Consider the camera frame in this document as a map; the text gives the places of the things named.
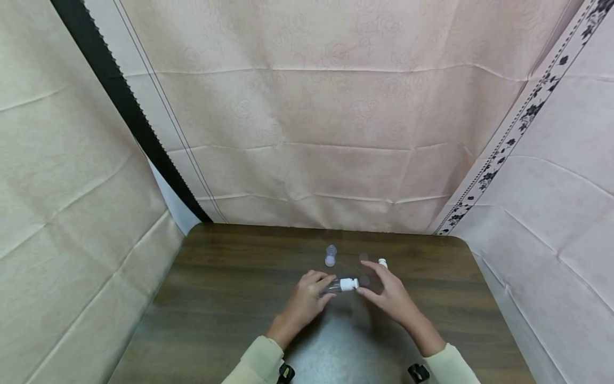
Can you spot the person's left index finger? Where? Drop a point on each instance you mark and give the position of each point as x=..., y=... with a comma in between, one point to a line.
x=326, y=280

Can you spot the person's right forearm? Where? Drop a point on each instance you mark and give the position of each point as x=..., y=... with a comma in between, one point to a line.
x=445, y=358

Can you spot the person's left fingers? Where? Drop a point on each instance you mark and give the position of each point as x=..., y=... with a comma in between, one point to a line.
x=312, y=274

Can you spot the small clear bottle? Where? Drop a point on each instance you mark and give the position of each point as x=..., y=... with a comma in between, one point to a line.
x=330, y=260

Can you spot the person's left hand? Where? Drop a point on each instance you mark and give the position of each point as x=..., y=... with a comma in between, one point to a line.
x=305, y=299

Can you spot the person's right hand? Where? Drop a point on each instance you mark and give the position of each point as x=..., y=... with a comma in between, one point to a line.
x=395, y=300

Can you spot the person's right thumb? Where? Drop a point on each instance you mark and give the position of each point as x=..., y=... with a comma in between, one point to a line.
x=368, y=294

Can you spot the person's left forearm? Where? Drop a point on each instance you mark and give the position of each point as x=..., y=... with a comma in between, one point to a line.
x=261, y=360

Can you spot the person's right index finger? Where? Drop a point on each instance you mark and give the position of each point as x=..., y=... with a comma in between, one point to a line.
x=376, y=268

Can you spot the black wrist band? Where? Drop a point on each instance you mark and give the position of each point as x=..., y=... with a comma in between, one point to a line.
x=418, y=373
x=286, y=373

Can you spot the person's left thumb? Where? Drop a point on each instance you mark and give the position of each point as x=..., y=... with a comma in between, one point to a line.
x=328, y=298

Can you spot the clear bottle with white cap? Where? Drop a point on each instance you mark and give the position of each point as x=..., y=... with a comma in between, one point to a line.
x=349, y=284

